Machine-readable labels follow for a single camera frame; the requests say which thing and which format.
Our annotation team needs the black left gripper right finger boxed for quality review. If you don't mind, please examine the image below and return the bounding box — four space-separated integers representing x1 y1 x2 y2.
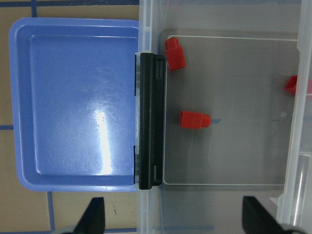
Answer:
242 196 290 234

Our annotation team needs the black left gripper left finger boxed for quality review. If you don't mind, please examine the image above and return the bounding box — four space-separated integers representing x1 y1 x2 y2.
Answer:
74 197 105 234

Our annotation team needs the red block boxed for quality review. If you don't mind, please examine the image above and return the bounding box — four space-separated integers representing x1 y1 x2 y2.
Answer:
285 76 298 95
179 111 212 130
165 38 186 71

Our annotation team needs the clear ribbed box lid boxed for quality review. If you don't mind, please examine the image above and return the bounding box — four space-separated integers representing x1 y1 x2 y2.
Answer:
277 0 312 234

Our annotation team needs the blue plastic tray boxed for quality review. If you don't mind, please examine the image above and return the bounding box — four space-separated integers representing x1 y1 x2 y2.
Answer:
9 18 138 192

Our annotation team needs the clear plastic storage box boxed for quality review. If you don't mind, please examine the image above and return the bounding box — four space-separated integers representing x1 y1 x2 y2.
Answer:
137 0 305 234

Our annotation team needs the black box latch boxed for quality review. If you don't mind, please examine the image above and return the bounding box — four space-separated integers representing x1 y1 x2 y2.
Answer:
136 53 166 190

